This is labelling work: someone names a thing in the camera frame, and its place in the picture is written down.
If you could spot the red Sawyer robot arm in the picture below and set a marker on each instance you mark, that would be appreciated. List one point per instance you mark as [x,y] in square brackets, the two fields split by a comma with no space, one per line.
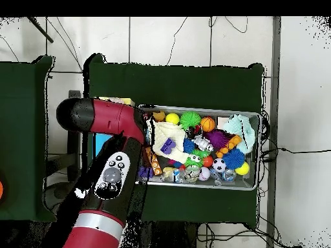
[108,118]

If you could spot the wooden box with three holes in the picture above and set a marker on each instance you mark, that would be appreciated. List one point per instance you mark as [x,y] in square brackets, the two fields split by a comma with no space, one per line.
[99,144]

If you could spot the silver mesh bin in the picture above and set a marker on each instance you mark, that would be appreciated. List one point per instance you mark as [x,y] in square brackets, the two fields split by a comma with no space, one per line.
[245,182]

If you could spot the cream knitted cloth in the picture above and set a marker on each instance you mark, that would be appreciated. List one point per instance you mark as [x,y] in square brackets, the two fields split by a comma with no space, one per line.
[170,137]

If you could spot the purple toy block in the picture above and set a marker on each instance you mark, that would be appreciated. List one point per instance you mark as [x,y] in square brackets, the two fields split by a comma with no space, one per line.
[168,146]

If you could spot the smooth yellow ball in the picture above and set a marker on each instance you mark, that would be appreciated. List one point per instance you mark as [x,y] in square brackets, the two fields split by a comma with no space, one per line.
[172,118]

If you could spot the green spiky rubber ball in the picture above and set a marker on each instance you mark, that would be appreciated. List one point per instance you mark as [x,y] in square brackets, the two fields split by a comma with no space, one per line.
[190,119]

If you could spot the orange toy basketball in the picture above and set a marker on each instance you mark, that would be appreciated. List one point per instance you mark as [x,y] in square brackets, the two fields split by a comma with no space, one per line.
[207,124]

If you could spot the purple spiky ball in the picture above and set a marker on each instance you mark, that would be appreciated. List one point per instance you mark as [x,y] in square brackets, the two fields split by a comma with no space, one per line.
[217,138]

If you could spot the dark green tablecloth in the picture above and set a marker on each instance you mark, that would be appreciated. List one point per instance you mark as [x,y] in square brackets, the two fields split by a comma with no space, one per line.
[23,129]
[181,85]

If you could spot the small soccer ball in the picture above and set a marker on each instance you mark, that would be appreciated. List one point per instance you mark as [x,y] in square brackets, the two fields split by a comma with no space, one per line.
[219,165]

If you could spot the blue spiky rubber ball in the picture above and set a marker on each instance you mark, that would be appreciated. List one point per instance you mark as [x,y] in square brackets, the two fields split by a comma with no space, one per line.
[234,159]

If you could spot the mint green cloth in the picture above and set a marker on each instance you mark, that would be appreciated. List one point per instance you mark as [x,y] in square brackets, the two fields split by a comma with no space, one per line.
[240,126]

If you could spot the dark metal rod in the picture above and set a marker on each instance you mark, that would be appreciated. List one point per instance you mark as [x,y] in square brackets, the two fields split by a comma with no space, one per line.
[41,30]

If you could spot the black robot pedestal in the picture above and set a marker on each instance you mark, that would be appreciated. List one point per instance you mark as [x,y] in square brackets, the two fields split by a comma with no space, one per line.
[170,237]

